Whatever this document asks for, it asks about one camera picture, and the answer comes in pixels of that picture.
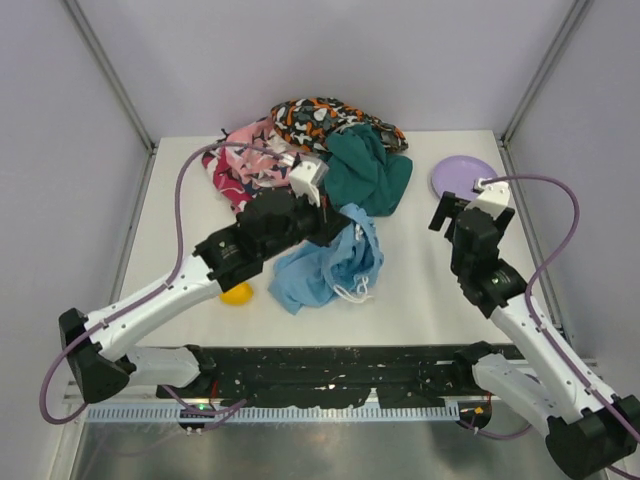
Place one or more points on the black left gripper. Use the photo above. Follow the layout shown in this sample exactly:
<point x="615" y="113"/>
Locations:
<point x="329" y="223"/>

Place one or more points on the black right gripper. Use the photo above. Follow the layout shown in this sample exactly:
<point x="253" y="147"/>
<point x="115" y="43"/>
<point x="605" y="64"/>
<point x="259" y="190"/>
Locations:
<point x="451" y="220"/>

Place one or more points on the light blue shorts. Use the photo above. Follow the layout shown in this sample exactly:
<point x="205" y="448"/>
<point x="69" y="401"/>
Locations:
<point x="313" y="276"/>

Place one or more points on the teal green cloth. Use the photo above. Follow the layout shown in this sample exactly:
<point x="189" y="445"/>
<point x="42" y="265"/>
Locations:
<point x="363" y="173"/>

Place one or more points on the orange black camouflage shorts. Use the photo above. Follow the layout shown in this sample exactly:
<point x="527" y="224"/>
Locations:
<point x="308" y="123"/>

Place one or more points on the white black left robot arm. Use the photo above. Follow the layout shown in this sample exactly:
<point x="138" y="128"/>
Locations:
<point x="101" y="346"/>

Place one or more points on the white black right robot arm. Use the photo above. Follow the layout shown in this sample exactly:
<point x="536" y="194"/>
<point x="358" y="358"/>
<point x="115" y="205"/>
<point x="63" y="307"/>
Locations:
<point x="586" y="425"/>

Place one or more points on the pink patterned cloth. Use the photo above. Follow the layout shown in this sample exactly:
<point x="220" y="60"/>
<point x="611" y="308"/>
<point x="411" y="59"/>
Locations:
<point x="251" y="160"/>

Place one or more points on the lilac plastic plate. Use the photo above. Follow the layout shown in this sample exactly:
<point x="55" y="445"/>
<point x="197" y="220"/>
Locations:
<point x="458" y="174"/>

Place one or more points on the yellow lemon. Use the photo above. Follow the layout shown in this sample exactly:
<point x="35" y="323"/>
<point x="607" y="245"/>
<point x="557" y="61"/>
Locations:
<point x="239" y="295"/>

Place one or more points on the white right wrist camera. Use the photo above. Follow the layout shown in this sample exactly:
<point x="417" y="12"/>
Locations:
<point x="492" y="198"/>

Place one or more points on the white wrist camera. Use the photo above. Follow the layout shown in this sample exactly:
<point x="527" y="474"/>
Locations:
<point x="492" y="198"/>
<point x="306" y="177"/>

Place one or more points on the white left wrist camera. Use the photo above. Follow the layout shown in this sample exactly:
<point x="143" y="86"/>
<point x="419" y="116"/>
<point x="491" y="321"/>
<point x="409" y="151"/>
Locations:
<point x="306" y="177"/>

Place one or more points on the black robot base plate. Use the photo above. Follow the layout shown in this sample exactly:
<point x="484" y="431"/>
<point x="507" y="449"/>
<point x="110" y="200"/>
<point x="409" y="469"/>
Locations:
<point x="339" y="377"/>

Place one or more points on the white slotted cable duct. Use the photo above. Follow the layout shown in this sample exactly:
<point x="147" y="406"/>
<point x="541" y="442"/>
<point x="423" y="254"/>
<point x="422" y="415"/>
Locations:
<point x="369" y="412"/>

